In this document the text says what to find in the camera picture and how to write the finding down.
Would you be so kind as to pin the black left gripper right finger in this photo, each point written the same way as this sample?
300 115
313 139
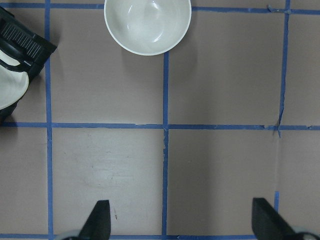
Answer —
267 224

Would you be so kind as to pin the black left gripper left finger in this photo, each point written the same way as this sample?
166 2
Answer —
98 224

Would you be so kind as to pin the cream plate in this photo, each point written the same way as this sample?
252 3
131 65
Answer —
14 80

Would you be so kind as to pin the black dish rack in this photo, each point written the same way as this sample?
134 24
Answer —
20 43

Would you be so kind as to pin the cream ceramic bowl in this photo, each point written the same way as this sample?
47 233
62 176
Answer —
147 27

